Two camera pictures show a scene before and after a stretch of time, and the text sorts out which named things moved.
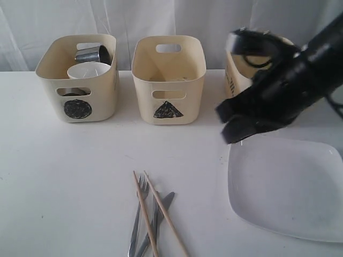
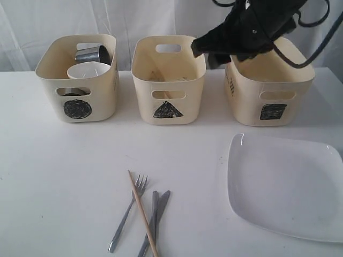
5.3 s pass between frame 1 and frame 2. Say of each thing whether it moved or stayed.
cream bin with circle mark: stayed
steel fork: moved
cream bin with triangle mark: stayed
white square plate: stayed
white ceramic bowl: stayed
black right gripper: moved
